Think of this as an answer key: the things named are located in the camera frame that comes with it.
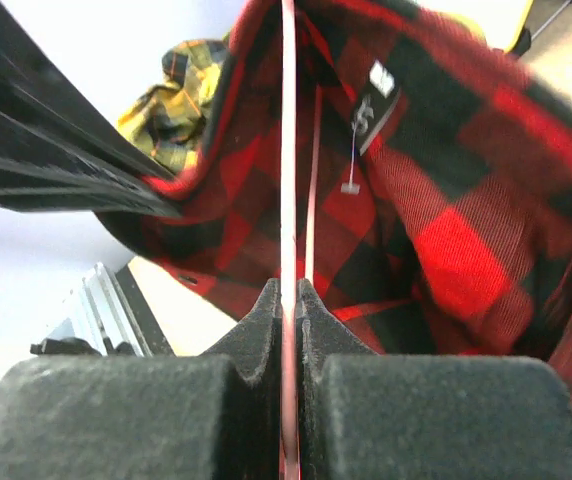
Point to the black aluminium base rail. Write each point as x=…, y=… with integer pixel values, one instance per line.
x=105, y=314

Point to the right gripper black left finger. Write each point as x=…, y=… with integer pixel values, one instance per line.
x=211, y=416

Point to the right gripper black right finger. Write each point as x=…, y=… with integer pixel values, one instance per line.
x=369, y=416

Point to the yellow plaid shirt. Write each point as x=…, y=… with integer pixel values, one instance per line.
x=167, y=122

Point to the red black plaid shirt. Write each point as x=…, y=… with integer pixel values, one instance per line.
x=434, y=183

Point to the pink wire hanger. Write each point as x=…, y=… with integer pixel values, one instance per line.
x=288, y=251

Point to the small whiteboard yellow frame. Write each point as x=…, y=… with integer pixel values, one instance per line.
x=497, y=22

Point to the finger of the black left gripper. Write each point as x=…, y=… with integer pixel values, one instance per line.
x=57, y=152

